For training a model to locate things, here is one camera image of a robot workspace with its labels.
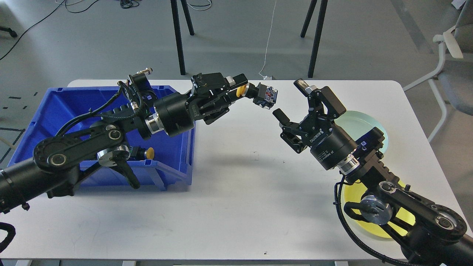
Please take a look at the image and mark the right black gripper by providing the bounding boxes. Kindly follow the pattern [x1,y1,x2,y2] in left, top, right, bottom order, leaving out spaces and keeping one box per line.
[273,79,357,170]

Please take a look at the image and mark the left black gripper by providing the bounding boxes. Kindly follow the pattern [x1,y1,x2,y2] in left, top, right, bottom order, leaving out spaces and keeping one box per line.
[153,73,248,137]

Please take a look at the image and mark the yellow push button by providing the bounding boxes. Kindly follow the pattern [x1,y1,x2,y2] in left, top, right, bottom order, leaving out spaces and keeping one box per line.
[236,83,278,109]
[129,146,155,161]

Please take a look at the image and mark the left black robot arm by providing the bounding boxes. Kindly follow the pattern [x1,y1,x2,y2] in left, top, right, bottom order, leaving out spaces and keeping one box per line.
[1,68,267,214]

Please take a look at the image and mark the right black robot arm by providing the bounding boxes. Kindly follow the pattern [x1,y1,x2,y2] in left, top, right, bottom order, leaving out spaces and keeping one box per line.
[273,79,473,266]

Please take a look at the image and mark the pale green plate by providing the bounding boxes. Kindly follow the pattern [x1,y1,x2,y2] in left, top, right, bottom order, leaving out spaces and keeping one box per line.
[334,110,389,153]

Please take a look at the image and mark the yellow plate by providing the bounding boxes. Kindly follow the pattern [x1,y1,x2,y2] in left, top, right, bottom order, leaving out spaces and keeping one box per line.
[341,181,415,241]

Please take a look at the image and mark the blue plastic bin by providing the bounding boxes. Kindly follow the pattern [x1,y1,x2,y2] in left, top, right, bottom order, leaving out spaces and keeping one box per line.
[8,86,195,191]

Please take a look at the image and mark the left black tripod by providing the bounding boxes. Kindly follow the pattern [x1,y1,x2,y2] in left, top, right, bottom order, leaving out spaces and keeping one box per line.
[170,0,195,75]

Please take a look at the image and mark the black tripod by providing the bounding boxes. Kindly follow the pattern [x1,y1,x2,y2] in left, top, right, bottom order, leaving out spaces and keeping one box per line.
[170,0,195,75]
[300,0,328,78]

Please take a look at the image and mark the right black tripod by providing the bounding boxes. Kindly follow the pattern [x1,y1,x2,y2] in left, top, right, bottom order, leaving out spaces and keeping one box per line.
[300,0,328,78]

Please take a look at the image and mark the grey office chair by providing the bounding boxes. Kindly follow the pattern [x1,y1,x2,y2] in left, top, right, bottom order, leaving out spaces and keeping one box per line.
[403,0,473,141]

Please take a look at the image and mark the white cable on floor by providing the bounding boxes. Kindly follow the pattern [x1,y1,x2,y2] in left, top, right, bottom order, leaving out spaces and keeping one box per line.
[259,0,278,80]

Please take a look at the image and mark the black cables on floor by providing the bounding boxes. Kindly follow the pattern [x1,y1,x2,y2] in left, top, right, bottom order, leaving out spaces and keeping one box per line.
[0,0,213,61]

